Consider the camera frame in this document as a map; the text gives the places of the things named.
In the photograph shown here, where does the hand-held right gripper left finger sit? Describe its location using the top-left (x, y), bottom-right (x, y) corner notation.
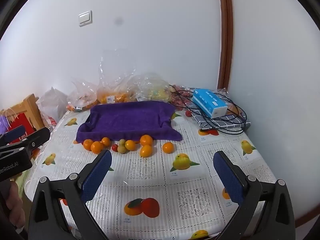
top-left (27, 149), bottom-right (112, 240)

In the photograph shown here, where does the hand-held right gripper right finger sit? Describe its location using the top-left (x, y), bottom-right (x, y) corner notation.
top-left (213, 151), bottom-right (296, 240)

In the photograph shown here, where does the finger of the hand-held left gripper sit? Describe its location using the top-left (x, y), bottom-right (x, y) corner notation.
top-left (0, 127), bottom-right (50, 155)
top-left (0, 125), bottom-right (27, 147)

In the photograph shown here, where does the purple towel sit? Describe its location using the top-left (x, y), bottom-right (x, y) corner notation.
top-left (76, 101), bottom-right (183, 143)

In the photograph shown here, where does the person's left hand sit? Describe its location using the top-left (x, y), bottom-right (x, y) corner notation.
top-left (5, 180), bottom-right (25, 230)

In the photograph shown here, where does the red paper bag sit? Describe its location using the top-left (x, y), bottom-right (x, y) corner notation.
top-left (5, 112), bottom-right (35, 144)

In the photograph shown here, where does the purple fluffy item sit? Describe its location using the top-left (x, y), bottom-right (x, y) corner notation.
top-left (0, 116), bottom-right (10, 135)

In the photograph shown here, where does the light green cloth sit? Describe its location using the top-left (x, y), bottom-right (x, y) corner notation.
top-left (11, 169), bottom-right (32, 198)

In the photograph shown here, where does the wooden chair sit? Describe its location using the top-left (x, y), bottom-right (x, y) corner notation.
top-left (0, 94), bottom-right (47, 134)

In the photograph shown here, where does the white plastic bag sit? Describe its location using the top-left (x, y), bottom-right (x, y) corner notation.
top-left (36, 87), bottom-right (68, 130)

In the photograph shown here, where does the fruit print tablecloth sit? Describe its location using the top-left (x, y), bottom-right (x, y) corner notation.
top-left (24, 109), bottom-right (278, 240)

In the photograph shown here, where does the grey checked pouch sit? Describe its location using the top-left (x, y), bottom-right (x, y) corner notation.
top-left (196, 113), bottom-right (251, 131)

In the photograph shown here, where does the blue tissue pack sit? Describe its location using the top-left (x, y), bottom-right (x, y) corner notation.
top-left (192, 88), bottom-right (228, 119)

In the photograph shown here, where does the tall clear bag of mandarins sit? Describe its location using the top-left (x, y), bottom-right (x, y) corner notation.
top-left (97, 49), bottom-right (137, 104)

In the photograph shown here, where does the clear bag of red fruit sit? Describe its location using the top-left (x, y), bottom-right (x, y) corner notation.
top-left (169, 84), bottom-right (198, 110)

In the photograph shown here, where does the clear bag of yellow fruit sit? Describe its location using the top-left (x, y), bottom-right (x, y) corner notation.
top-left (130, 72), bottom-right (172, 103)

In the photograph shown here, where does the black cable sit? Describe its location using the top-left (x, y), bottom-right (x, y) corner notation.
top-left (169, 84), bottom-right (247, 135)

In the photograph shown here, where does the white light switch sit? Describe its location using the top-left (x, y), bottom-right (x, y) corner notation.
top-left (78, 10), bottom-right (92, 27)

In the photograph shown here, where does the brown wooden door frame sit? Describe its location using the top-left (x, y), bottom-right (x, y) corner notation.
top-left (217, 0), bottom-right (234, 90)

